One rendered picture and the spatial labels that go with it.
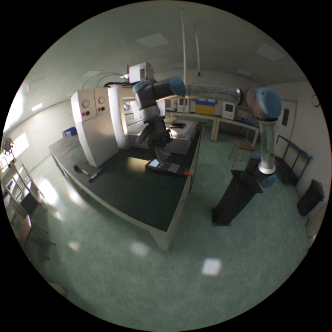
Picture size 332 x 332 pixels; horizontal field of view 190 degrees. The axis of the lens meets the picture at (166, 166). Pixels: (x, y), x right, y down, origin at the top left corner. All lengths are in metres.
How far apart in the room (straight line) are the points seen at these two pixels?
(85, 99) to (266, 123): 0.84
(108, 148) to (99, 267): 1.16
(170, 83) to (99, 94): 0.44
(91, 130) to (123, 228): 0.99
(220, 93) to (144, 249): 1.27
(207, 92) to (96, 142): 0.64
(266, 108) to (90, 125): 0.80
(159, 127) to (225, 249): 1.19
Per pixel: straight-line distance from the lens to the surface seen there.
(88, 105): 0.62
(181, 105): 3.33
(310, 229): 2.73
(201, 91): 0.49
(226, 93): 0.52
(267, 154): 0.57
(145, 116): 0.38
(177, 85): 0.36
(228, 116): 3.33
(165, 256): 1.06
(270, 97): 0.46
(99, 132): 0.66
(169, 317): 1.26
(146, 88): 0.39
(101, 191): 0.49
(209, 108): 3.20
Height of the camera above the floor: 1.06
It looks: 36 degrees down
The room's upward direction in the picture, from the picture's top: 2 degrees counter-clockwise
